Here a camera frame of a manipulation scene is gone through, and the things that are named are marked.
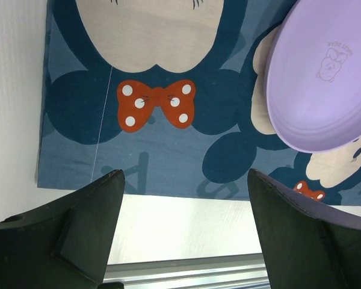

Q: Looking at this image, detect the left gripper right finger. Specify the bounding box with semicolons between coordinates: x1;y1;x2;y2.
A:
247;169;361;288

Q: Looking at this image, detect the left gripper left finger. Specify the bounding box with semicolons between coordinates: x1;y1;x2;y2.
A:
0;170;125;288

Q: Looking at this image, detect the blue cartoon placemat cloth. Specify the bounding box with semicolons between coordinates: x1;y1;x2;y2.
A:
36;1;361;206

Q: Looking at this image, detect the purple plastic plate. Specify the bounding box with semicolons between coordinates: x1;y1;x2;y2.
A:
265;1;361;153

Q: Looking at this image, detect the aluminium mounting rail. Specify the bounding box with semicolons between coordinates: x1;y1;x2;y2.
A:
101;253;271;288

